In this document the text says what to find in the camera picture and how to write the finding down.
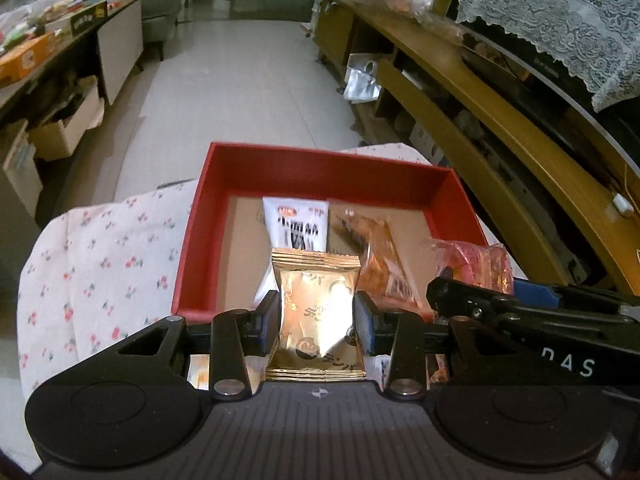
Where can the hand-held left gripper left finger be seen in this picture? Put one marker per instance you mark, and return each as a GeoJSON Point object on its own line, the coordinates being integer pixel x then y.
{"type": "Point", "coordinates": [269, 322]}

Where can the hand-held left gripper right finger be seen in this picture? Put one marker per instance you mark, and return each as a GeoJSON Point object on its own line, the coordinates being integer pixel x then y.
{"type": "Point", "coordinates": [364, 322]}

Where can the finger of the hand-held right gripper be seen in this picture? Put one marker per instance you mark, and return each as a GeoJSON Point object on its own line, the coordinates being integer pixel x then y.
{"type": "Point", "coordinates": [537, 294]}
{"type": "Point", "coordinates": [465, 297]}

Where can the pink clear snack packet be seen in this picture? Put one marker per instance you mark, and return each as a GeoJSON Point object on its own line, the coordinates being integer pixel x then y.
{"type": "Point", "coordinates": [475, 262]}

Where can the gold foil snack packet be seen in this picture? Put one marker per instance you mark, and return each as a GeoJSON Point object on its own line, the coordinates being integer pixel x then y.
{"type": "Point", "coordinates": [315, 300]}

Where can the red cardboard box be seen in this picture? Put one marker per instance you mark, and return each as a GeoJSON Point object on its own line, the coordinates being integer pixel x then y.
{"type": "Point", "coordinates": [210, 240]}

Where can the orange clear snack packet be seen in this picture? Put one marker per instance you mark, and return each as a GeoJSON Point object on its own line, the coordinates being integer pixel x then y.
{"type": "Point", "coordinates": [385, 265]}

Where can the white black-print snack packet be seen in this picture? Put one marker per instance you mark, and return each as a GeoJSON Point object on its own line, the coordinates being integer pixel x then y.
{"type": "Point", "coordinates": [295, 222]}

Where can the white plug adapter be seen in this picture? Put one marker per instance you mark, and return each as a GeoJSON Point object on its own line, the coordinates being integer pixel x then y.
{"type": "Point", "coordinates": [621, 203]}

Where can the yellow wooden TV cabinet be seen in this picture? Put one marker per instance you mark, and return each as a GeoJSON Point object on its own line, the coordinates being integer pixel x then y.
{"type": "Point", "coordinates": [500, 125]}

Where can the cherry print tablecloth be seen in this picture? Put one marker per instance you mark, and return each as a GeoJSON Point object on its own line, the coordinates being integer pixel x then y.
{"type": "Point", "coordinates": [100, 260]}

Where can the black television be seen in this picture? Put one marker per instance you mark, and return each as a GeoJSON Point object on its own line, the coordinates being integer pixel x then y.
{"type": "Point", "coordinates": [525, 67]}

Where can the silver foil bag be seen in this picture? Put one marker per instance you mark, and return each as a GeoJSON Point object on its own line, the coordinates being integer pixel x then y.
{"type": "Point", "coordinates": [362, 77]}

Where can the open white cardboard box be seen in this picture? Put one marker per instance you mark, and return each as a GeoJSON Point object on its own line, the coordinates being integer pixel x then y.
{"type": "Point", "coordinates": [62, 130]}

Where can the white lace cloth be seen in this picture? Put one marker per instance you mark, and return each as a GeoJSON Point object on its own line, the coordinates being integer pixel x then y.
{"type": "Point", "coordinates": [565, 5]}

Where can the clear plastic bag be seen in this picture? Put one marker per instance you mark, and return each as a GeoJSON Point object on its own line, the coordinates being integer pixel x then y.
{"type": "Point", "coordinates": [425, 5]}

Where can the white table cabinet door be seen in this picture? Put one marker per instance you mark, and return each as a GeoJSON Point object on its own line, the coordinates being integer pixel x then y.
{"type": "Point", "coordinates": [120, 50]}

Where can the grey-green sofa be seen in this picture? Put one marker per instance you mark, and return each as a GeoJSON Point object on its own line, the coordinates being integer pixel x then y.
{"type": "Point", "coordinates": [162, 5]}

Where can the dark side table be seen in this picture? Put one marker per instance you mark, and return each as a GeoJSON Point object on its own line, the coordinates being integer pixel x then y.
{"type": "Point", "coordinates": [60, 55]}

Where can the black labelled box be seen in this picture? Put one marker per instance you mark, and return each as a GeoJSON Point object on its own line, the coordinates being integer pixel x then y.
{"type": "Point", "coordinates": [89, 19]}

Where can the orange cardboard box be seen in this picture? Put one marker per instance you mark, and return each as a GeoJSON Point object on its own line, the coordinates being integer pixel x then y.
{"type": "Point", "coordinates": [25, 57]}

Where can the pile of assorted snack packets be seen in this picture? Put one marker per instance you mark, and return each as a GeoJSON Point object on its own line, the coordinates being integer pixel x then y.
{"type": "Point", "coordinates": [30, 20]}

